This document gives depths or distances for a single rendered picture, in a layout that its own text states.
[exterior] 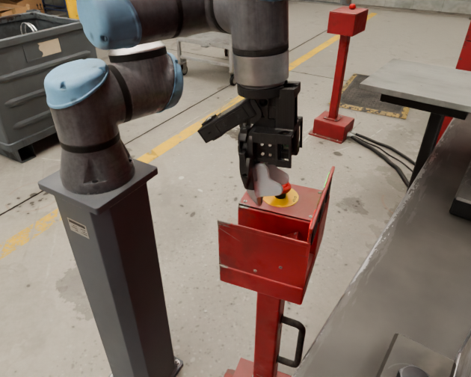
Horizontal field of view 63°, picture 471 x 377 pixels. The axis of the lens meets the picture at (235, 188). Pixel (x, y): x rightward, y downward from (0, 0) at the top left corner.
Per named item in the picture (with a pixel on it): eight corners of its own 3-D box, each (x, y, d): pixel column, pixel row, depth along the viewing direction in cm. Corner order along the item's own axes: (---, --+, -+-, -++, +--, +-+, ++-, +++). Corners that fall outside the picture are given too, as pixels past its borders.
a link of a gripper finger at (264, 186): (281, 219, 62) (279, 169, 57) (246, 213, 64) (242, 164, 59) (286, 208, 64) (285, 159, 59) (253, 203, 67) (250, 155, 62)
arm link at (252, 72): (223, 57, 50) (245, 42, 57) (226, 91, 53) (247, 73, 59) (279, 57, 48) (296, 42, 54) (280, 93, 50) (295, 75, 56)
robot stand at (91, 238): (105, 382, 125) (35, 182, 81) (143, 339, 138) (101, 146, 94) (148, 412, 117) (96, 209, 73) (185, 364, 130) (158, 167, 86)
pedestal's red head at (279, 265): (253, 219, 89) (256, 150, 79) (323, 236, 84) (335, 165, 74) (218, 281, 74) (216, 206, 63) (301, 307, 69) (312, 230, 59)
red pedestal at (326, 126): (320, 124, 284) (336, 0, 237) (352, 133, 272) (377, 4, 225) (307, 134, 271) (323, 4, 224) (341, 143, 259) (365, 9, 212)
